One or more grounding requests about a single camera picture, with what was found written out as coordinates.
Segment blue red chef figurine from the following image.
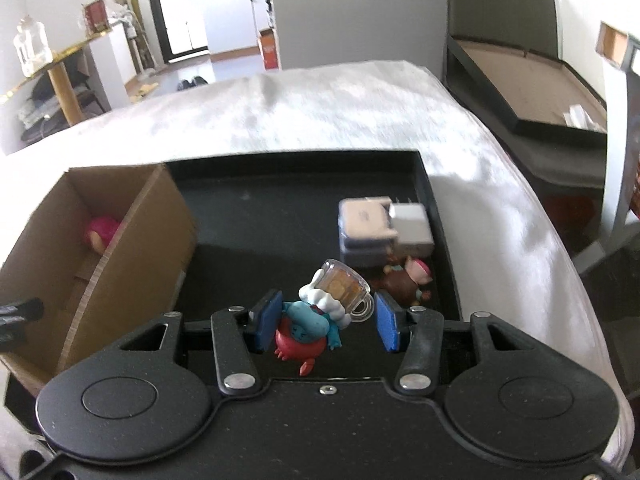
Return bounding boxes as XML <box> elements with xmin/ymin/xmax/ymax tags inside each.
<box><xmin>274</xmin><ymin>259</ymin><xmax>374</xmax><ymax>377</ymax></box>

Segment brown cardboard box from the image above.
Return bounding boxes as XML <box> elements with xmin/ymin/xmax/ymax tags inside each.
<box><xmin>1</xmin><ymin>165</ymin><xmax>196</xmax><ymax>394</ymax></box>

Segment pink bear figurine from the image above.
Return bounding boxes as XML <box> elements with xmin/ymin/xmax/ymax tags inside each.
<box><xmin>84</xmin><ymin>216</ymin><xmax>120</xmax><ymax>255</ymax></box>

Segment brown cow figurine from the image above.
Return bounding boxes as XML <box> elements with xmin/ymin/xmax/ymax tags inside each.
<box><xmin>370</xmin><ymin>257</ymin><xmax>433</xmax><ymax>308</ymax></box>

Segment black tray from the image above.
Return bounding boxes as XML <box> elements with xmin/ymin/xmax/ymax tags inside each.
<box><xmin>4</xmin><ymin>148</ymin><xmax>464</xmax><ymax>434</ymax></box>

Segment white plug adapter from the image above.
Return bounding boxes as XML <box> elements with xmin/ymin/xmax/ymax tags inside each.
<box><xmin>390</xmin><ymin>203</ymin><xmax>435</xmax><ymax>259</ymax></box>

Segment white blanket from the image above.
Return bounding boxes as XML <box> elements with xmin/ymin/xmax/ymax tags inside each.
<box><xmin>1</xmin><ymin>62</ymin><xmax>634</xmax><ymax>479</ymax></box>

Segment lavender beige charger box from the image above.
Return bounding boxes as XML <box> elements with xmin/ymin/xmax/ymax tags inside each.
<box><xmin>337</xmin><ymin>196</ymin><xmax>398</xmax><ymax>268</ymax></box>

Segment grey white desk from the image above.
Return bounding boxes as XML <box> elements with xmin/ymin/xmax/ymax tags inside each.
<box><xmin>573</xmin><ymin>23</ymin><xmax>639</xmax><ymax>274</ymax></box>

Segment round gold side table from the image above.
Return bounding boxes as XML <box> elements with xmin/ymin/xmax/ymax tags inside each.
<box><xmin>1</xmin><ymin>27</ymin><xmax>112</xmax><ymax>126</ymax></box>

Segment black slippers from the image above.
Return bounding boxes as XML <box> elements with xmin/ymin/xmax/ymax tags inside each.
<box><xmin>177</xmin><ymin>76</ymin><xmax>208</xmax><ymax>91</ymax></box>

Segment black framed board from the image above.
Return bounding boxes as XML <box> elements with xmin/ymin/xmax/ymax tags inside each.
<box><xmin>447</xmin><ymin>37</ymin><xmax>608</xmax><ymax>148</ymax></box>

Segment clear glass jar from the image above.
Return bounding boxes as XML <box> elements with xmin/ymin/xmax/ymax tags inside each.
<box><xmin>13</xmin><ymin>15</ymin><xmax>53</xmax><ymax>77</ymax></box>

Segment orange cardboard box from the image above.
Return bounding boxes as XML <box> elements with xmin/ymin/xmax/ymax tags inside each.
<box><xmin>258</xmin><ymin>28</ymin><xmax>279</xmax><ymax>70</ymax></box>

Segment red box on table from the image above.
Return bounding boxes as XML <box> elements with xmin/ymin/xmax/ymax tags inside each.
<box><xmin>82</xmin><ymin>0</ymin><xmax>110</xmax><ymax>35</ymax></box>

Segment white kitchen cabinet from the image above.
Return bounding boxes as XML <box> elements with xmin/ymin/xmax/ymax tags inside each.
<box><xmin>196</xmin><ymin>0</ymin><xmax>269</xmax><ymax>56</ymax></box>

